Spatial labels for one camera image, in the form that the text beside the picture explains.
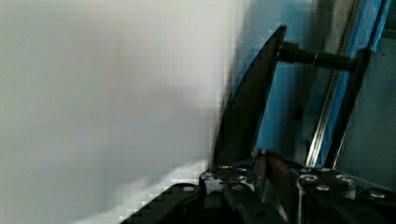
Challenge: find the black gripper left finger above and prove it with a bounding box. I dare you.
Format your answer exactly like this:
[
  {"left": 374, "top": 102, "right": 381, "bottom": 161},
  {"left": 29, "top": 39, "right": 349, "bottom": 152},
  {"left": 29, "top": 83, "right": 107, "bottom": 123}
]
[{"left": 199, "top": 148, "right": 267, "bottom": 224}]

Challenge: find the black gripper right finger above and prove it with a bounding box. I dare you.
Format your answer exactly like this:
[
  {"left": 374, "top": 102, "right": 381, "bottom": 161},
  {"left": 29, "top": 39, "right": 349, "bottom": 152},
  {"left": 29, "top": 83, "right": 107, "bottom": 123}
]
[{"left": 265, "top": 153, "right": 396, "bottom": 224}]

